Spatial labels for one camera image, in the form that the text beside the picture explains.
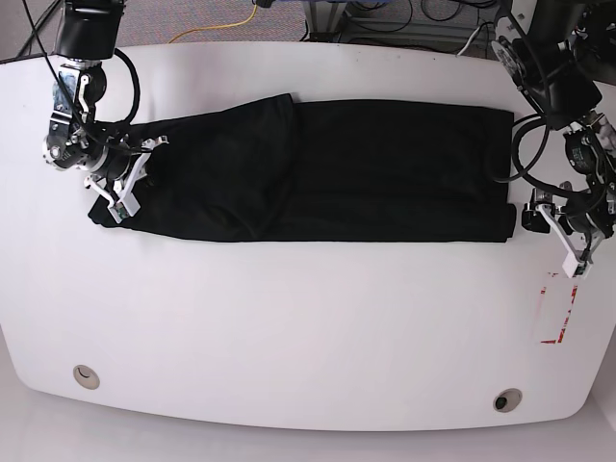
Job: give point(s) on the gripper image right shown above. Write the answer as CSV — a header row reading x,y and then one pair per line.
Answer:
x,y
580,232

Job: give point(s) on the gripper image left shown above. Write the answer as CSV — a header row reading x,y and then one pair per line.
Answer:
x,y
120,168

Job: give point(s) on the black t-shirt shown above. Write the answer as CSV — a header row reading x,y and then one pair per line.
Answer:
x,y
368,171

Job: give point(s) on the red tape rectangle marking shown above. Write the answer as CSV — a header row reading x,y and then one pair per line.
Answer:
x,y
556,301

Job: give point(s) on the right table grommet hole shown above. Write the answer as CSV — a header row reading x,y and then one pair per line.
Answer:
x,y
507,400

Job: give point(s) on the table grommet hole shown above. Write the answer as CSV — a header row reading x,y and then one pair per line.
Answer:
x,y
86,377
507,400

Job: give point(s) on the left table grommet hole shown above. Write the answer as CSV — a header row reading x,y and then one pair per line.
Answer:
x,y
86,377

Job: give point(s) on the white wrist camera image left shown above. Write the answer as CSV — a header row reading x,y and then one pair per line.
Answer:
x,y
123,208

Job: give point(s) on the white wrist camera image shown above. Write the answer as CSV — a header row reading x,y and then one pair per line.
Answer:
x,y
123,208
573,267

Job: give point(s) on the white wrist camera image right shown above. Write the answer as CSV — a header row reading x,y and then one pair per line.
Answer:
x,y
573,267

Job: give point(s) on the aluminium frame stand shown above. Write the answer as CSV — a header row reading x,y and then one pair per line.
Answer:
x,y
323,19

